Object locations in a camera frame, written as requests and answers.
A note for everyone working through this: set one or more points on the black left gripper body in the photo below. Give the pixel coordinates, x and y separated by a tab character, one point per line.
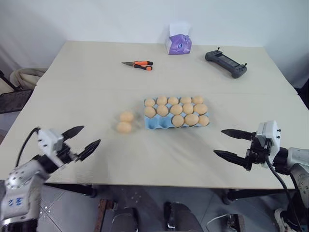
67	153

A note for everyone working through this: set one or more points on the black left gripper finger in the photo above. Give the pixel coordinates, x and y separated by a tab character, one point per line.
89	148
72	131

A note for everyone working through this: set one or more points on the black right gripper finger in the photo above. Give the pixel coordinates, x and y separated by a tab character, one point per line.
237	134
231	157

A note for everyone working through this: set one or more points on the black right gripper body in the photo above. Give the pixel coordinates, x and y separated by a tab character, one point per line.
258	152

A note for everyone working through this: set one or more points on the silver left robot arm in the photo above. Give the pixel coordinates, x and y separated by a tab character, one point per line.
21	183

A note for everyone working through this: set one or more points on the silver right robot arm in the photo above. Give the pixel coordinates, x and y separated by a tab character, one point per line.
299	159

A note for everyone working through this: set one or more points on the tan egg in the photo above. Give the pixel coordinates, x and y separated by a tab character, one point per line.
191	120
186	100
124	127
162	100
173	100
126	117
198	99
162	110
149	102
150	112
200	109
176	109
203	120
178	121
188	108

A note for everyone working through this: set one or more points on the blue egg carton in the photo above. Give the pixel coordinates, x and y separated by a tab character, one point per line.
157	123

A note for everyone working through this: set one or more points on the black table leg bar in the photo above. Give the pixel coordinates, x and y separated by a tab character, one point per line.
253	193
72	189

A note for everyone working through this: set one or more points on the black folding stand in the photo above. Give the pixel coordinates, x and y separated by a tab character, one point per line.
14	100

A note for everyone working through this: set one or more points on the rusty metal bar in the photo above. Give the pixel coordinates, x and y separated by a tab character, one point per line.
103	213

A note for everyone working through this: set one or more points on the beige fabric bag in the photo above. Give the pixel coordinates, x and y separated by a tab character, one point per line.
26	76

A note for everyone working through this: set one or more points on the white sneaker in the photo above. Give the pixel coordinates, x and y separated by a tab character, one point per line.
283	221

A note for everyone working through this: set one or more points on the black chair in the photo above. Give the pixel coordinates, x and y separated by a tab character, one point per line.
304	93

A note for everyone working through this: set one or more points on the grey handheld controller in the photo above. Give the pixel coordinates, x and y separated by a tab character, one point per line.
224	60

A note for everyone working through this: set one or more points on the dark rounded shape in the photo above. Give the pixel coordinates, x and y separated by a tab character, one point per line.
181	218
125	221

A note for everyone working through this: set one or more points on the orange and black pliers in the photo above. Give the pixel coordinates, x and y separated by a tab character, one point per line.
142	64

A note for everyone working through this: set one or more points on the purple tissue box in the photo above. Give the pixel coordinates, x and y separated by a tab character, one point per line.
178	46

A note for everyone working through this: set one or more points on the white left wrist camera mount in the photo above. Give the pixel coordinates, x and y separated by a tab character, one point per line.
49	141

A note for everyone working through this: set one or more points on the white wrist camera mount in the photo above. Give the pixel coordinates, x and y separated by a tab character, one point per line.
49	141
268	131

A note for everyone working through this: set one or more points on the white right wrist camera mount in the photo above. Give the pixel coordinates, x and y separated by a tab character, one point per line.
268	131

